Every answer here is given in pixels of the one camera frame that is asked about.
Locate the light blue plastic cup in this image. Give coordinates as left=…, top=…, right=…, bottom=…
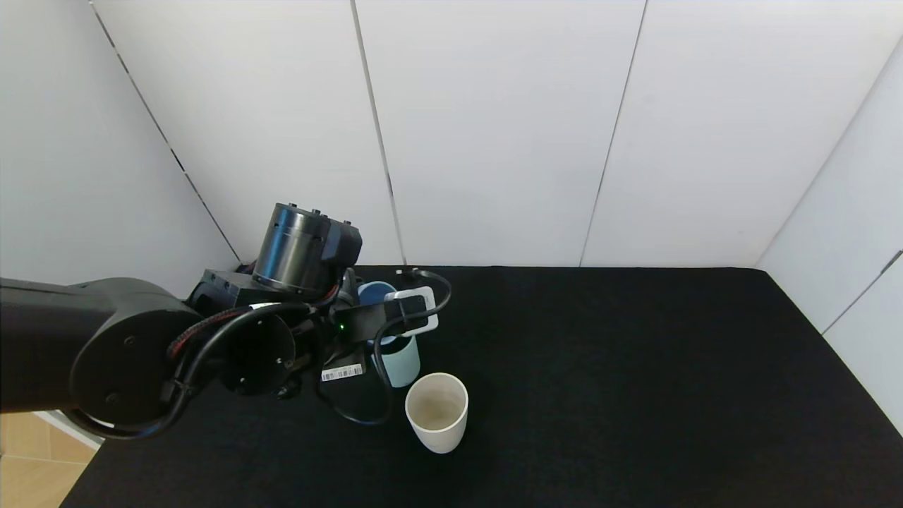
left=357, top=281, right=400, bottom=346

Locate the teal plastic cup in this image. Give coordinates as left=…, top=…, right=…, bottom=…
left=370, top=334, right=422, bottom=389

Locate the beige plastic cup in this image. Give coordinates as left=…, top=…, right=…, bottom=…
left=405, top=373, right=469, bottom=454

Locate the black camera cable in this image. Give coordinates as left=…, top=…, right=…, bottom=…
left=314, top=267, right=453, bottom=427

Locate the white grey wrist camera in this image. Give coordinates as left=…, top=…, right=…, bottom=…
left=384, top=286, right=440, bottom=337

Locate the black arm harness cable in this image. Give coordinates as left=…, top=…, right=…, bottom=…
left=63, top=302, right=313, bottom=440

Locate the white panel base rail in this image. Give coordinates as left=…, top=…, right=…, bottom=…
left=32, top=411, right=107, bottom=451

